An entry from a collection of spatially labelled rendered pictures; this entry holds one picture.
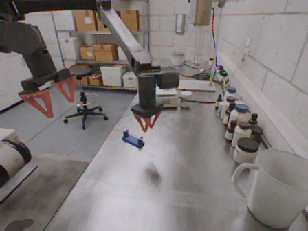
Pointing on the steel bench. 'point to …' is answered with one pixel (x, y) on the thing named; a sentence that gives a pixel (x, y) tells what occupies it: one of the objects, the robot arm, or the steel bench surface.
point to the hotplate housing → (170, 101)
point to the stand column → (216, 46)
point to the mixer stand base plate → (196, 86)
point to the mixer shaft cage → (198, 51)
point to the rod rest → (133, 139)
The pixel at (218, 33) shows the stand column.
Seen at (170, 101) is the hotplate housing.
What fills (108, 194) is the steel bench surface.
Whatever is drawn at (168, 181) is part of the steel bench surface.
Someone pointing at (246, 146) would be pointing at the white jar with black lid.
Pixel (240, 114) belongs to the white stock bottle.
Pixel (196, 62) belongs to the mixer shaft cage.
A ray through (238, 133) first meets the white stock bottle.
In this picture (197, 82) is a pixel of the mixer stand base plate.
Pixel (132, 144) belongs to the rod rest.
